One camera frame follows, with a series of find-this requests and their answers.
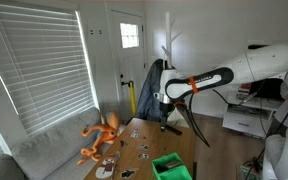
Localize white coat rack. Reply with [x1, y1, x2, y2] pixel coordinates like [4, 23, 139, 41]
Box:
[160, 11, 184, 70]

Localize dark hanging jacket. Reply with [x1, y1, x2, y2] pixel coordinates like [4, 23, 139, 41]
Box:
[136, 58, 167, 123]

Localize green storage box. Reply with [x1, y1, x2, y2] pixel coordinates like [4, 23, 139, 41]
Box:
[151, 152, 193, 180]

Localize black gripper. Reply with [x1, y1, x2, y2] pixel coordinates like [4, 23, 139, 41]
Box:
[158, 100, 172, 132]

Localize black and white sticker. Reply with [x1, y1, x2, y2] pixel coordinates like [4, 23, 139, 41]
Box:
[120, 168, 138, 180]

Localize small dark item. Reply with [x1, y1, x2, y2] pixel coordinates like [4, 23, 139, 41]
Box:
[163, 159, 184, 170]

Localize small pale picture sticker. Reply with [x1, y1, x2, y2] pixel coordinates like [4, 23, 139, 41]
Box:
[129, 129, 141, 140]

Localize red books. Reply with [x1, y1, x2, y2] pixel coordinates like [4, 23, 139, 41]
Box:
[237, 83, 253, 98]

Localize black television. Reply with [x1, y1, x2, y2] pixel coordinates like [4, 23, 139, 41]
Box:
[247, 44, 288, 100]

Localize gray sofa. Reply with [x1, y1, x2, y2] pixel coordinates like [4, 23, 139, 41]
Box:
[0, 107, 127, 180]

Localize orange octopus plush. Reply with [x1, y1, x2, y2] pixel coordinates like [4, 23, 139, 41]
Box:
[76, 109, 122, 166]

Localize wide white window blind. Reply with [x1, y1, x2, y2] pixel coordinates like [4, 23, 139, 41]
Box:
[0, 2, 98, 137]

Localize white door with window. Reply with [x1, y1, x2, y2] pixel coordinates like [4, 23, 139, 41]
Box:
[108, 9, 147, 123]

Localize large white figure cutout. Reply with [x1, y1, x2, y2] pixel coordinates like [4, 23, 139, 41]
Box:
[94, 150, 122, 180]

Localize white tv stand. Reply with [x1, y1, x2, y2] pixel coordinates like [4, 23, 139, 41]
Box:
[222, 91, 284, 139]

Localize orange cable strap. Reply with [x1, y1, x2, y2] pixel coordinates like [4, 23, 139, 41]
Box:
[188, 76, 200, 95]

